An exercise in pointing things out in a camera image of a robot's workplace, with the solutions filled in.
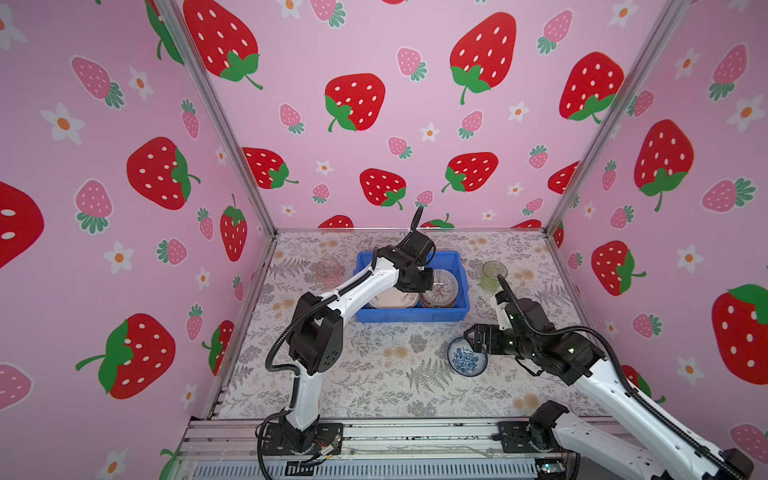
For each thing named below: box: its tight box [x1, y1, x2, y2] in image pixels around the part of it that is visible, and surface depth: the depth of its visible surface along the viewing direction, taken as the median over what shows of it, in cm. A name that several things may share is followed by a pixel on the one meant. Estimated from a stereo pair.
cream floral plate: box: [368, 287, 420, 309], surface depth 97 cm
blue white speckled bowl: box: [447, 337, 488, 377], surface depth 87 cm
